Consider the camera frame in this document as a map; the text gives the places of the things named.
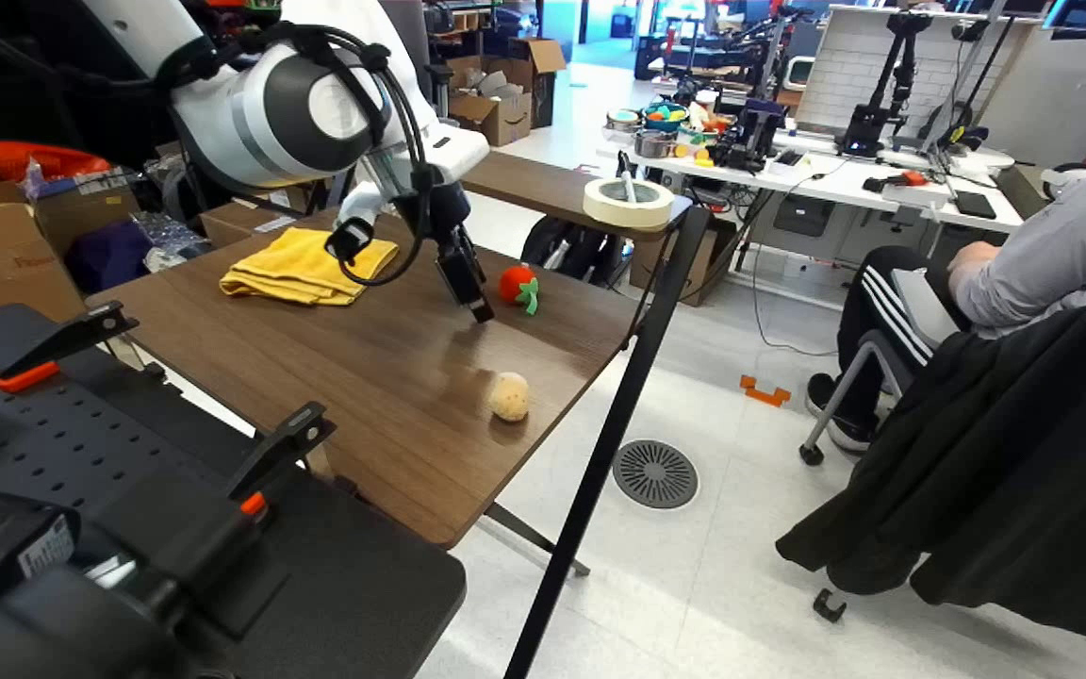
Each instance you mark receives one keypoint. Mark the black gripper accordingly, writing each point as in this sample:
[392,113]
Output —
[444,199]

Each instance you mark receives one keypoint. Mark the red tomato toy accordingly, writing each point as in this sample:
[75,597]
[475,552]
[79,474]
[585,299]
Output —
[514,282]

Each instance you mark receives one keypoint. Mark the beige stone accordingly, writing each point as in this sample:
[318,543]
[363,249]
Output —
[510,396]

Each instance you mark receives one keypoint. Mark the yellow cloth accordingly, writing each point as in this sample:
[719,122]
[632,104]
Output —
[290,266]

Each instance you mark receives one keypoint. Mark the black background robot arm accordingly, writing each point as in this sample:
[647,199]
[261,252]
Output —
[868,125]

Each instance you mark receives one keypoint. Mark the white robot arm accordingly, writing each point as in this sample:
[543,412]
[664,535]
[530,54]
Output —
[228,117]

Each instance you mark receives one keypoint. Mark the wooden side table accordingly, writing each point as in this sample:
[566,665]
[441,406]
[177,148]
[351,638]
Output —
[556,184]

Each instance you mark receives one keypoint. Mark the open cardboard box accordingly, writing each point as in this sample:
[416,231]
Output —
[510,106]

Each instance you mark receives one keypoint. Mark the black slanted pole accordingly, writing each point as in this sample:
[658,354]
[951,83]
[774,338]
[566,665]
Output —
[604,467]

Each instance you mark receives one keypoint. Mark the black table leg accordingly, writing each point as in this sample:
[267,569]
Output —
[535,534]

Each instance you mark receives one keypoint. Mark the round floor drain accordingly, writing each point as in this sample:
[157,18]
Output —
[658,474]

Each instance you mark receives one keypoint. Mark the cluttered white desk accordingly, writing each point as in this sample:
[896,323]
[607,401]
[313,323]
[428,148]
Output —
[818,184]

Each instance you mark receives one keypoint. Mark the white grid panel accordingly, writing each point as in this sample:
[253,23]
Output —
[828,60]

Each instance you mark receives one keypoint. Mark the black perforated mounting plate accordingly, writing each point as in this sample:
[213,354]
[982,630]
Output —
[65,437]

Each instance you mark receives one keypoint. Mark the orange bag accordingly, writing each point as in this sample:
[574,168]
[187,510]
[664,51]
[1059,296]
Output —
[37,161]

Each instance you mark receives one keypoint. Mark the black tripod stand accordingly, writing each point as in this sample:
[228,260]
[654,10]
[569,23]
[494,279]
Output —
[960,125]

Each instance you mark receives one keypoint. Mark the black draped office chair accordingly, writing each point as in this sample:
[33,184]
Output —
[1019,476]

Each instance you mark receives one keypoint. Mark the seated person grey shirt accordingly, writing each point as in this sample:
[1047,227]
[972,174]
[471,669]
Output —
[1072,249]

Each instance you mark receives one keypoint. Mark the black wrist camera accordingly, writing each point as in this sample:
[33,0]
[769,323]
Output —
[348,237]

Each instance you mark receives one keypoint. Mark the small orange floor bracket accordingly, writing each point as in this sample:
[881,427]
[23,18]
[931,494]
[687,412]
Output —
[764,393]

